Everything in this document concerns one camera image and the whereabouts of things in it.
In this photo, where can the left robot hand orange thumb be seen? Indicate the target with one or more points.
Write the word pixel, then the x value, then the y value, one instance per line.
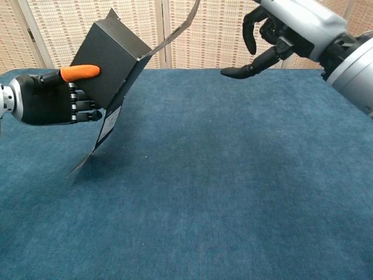
pixel 43 102

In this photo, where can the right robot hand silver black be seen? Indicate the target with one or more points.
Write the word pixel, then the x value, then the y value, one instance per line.
pixel 306 23

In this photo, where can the dark cardboard folding box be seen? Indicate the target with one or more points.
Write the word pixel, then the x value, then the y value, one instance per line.
pixel 107 64

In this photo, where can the black screen hinge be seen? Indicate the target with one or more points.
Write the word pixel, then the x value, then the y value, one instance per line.
pixel 31 34

